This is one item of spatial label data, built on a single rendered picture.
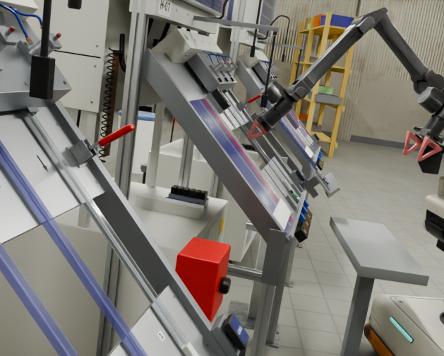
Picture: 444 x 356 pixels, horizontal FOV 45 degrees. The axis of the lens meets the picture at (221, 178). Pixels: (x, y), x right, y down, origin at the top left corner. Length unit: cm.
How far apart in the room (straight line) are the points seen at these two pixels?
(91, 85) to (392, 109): 943
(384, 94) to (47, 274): 938
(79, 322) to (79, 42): 92
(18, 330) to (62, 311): 20
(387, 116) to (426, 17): 192
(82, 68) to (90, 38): 9
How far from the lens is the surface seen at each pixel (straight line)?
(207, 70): 194
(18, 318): 206
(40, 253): 193
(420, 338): 234
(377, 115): 1082
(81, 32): 175
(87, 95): 174
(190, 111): 162
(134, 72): 163
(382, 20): 226
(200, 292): 126
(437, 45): 1108
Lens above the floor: 123
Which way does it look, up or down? 13 degrees down
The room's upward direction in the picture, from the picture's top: 8 degrees clockwise
